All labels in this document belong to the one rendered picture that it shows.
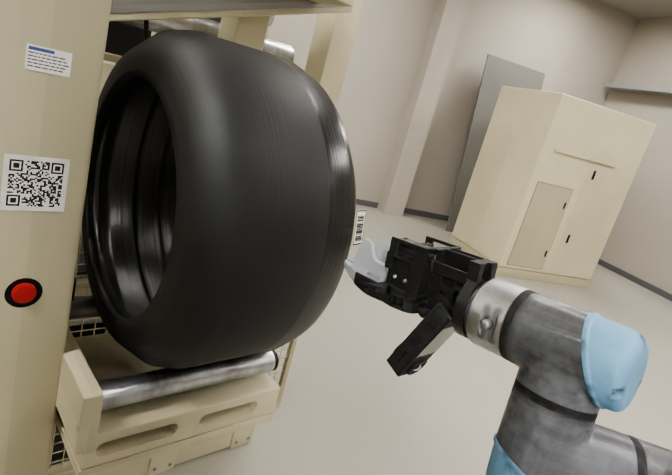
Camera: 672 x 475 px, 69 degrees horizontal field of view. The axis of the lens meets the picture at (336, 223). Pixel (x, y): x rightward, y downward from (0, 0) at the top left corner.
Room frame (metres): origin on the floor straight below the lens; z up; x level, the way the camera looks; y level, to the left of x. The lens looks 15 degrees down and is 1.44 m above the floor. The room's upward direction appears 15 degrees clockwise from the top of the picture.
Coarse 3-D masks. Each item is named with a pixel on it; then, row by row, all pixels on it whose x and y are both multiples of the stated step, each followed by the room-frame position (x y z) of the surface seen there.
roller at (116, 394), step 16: (272, 352) 0.87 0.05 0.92; (192, 368) 0.75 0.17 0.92; (208, 368) 0.76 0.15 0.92; (224, 368) 0.78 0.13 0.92; (240, 368) 0.80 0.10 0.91; (256, 368) 0.83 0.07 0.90; (272, 368) 0.86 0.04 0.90; (112, 384) 0.65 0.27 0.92; (128, 384) 0.67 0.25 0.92; (144, 384) 0.68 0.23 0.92; (160, 384) 0.70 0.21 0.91; (176, 384) 0.71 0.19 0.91; (192, 384) 0.73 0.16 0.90; (208, 384) 0.76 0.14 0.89; (112, 400) 0.64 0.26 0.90; (128, 400) 0.66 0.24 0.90; (144, 400) 0.68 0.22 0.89
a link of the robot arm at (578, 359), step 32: (512, 320) 0.44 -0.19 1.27; (544, 320) 0.43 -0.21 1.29; (576, 320) 0.42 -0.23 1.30; (608, 320) 0.42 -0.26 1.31; (512, 352) 0.44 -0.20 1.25; (544, 352) 0.41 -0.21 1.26; (576, 352) 0.40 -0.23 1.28; (608, 352) 0.39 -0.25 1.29; (640, 352) 0.39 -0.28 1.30; (544, 384) 0.40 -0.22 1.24; (576, 384) 0.39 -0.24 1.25; (608, 384) 0.38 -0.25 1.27
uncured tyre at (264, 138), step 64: (128, 64) 0.83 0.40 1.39; (192, 64) 0.71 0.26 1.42; (256, 64) 0.78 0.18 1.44; (128, 128) 1.02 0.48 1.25; (192, 128) 0.65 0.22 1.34; (256, 128) 0.67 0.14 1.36; (320, 128) 0.77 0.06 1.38; (128, 192) 1.04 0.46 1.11; (192, 192) 0.63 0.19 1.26; (256, 192) 0.63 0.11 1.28; (320, 192) 0.72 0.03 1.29; (128, 256) 0.98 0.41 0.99; (192, 256) 0.61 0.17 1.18; (256, 256) 0.63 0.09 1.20; (320, 256) 0.71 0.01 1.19; (128, 320) 0.70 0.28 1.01; (192, 320) 0.62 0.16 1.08; (256, 320) 0.66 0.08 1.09
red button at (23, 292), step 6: (18, 288) 0.60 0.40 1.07; (24, 288) 0.61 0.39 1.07; (30, 288) 0.61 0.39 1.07; (12, 294) 0.60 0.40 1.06; (18, 294) 0.60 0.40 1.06; (24, 294) 0.61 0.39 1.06; (30, 294) 0.61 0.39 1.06; (18, 300) 0.60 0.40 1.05; (24, 300) 0.61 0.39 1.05; (30, 300) 0.62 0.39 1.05
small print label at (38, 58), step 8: (32, 48) 0.60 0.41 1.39; (40, 48) 0.61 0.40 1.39; (48, 48) 0.61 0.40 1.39; (32, 56) 0.60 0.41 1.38; (40, 56) 0.61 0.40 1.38; (48, 56) 0.61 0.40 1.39; (56, 56) 0.62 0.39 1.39; (64, 56) 0.62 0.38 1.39; (32, 64) 0.60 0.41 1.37; (40, 64) 0.61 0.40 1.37; (48, 64) 0.61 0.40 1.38; (56, 64) 0.62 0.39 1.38; (64, 64) 0.63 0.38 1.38; (48, 72) 0.61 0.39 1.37; (56, 72) 0.62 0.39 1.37; (64, 72) 0.63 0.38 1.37
